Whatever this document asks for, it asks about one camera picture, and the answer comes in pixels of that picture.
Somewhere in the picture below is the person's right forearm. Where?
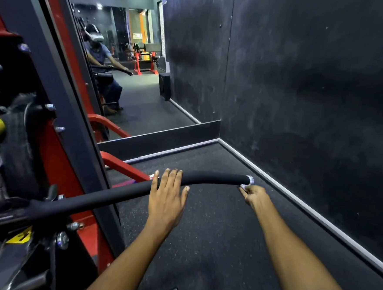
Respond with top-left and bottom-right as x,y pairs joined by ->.
248,197 -> 370,290

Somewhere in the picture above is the person's left forearm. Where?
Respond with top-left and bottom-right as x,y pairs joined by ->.
83,219 -> 177,290

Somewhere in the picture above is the black padded pull bar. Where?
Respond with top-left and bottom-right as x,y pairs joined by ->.
0,157 -> 255,253

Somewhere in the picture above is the yellow warning label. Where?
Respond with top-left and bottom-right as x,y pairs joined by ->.
5,225 -> 33,246

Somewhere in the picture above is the red and black gym machine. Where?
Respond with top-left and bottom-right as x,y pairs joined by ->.
0,0 -> 163,290

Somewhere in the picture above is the person's right hand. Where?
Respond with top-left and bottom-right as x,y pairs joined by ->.
237,184 -> 271,214

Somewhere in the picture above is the person's left hand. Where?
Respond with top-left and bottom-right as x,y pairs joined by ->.
146,167 -> 192,231

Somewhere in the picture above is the wall mirror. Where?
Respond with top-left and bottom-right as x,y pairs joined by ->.
52,0 -> 230,152

